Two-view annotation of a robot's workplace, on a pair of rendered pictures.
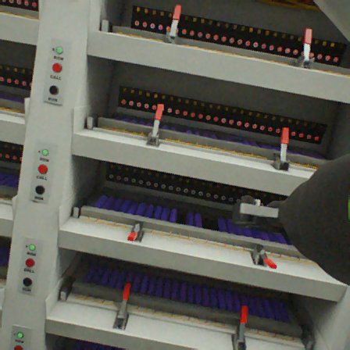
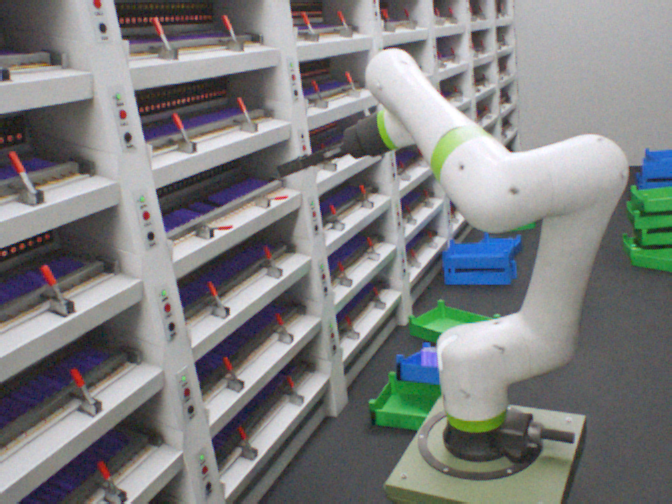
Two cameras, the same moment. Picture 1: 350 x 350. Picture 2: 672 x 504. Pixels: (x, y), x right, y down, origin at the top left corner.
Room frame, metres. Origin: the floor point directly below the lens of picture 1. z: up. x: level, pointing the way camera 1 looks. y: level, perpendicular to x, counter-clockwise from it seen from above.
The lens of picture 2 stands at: (-0.38, 1.26, 1.14)
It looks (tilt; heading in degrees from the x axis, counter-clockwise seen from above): 17 degrees down; 296
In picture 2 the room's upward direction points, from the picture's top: 8 degrees counter-clockwise
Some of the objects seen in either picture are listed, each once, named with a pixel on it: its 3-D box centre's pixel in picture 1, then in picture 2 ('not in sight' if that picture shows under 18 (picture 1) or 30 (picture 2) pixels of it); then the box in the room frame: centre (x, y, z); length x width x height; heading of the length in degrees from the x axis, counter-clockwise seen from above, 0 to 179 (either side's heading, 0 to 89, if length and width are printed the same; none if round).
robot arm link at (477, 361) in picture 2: not in sight; (478, 372); (-0.09, 0.10, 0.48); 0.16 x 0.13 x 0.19; 39
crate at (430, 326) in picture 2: not in sight; (454, 324); (0.27, -1.04, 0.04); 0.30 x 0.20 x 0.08; 155
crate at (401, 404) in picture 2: not in sight; (425, 401); (0.22, -0.47, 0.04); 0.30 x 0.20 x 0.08; 179
